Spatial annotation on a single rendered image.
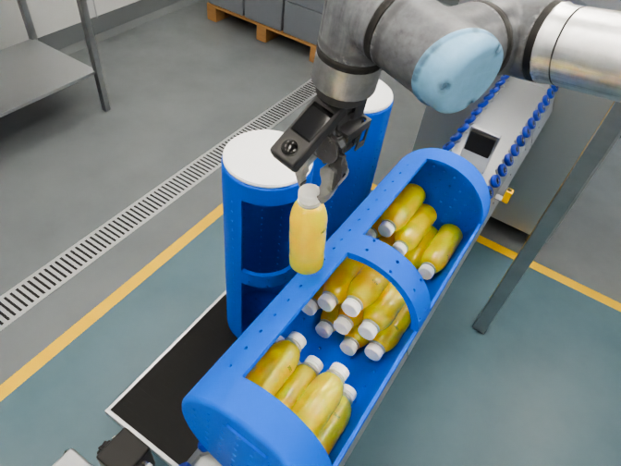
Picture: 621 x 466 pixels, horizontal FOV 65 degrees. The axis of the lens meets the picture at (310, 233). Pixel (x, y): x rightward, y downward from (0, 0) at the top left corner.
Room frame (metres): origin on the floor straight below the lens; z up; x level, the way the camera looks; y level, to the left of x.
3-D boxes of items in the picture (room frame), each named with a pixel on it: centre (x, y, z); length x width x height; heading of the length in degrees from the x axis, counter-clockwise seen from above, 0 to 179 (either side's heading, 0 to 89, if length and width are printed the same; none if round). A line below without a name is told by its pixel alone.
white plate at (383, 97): (1.64, -0.09, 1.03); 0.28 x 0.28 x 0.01
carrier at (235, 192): (1.18, 0.16, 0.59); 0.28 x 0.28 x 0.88
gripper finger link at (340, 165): (0.59, -0.02, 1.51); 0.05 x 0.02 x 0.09; 56
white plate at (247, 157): (1.18, 0.16, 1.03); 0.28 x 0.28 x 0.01
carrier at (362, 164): (1.64, -0.09, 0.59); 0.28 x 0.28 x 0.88
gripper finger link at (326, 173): (0.61, -0.03, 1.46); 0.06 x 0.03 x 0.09; 147
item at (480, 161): (1.42, -0.53, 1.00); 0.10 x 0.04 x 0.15; 63
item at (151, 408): (1.24, 0.08, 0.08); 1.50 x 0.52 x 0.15; 153
